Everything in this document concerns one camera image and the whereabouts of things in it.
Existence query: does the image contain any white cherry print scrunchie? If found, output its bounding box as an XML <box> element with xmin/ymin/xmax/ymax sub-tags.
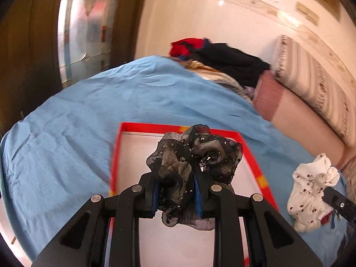
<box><xmin>287</xmin><ymin>153</ymin><xmax>340</xmax><ymax>232</ymax></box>

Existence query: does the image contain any black sheer beaded scrunchie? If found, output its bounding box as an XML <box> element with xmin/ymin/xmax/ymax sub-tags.
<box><xmin>146</xmin><ymin>124</ymin><xmax>243</xmax><ymax>231</ymax></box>

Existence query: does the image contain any dark red polka-dot scrunchie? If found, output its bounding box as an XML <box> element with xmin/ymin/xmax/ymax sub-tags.
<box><xmin>320</xmin><ymin>210</ymin><xmax>337</xmax><ymax>229</ymax></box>

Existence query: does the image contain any red bordered white tray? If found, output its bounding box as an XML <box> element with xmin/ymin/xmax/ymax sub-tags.
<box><xmin>109</xmin><ymin>122</ymin><xmax>276</xmax><ymax>266</ymax></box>

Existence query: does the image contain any pink quilted bolster cushion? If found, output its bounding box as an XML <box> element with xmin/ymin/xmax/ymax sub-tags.
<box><xmin>253</xmin><ymin>71</ymin><xmax>355</xmax><ymax>169</ymax></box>

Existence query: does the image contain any striped floral pillow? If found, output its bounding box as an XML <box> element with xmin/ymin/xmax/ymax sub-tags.
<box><xmin>273</xmin><ymin>35</ymin><xmax>355</xmax><ymax>146</ymax></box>

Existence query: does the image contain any black and red clothes pile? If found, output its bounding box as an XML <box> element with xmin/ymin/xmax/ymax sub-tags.
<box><xmin>170</xmin><ymin>38</ymin><xmax>270</xmax><ymax>88</ymax></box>

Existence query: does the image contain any patterned beige scarf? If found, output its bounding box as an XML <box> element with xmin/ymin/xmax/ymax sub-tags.
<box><xmin>170</xmin><ymin>57</ymin><xmax>252</xmax><ymax>104</ymax></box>

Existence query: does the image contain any stained glass door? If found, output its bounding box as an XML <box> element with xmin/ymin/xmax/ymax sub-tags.
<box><xmin>57</xmin><ymin>0</ymin><xmax>118</xmax><ymax>88</ymax></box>

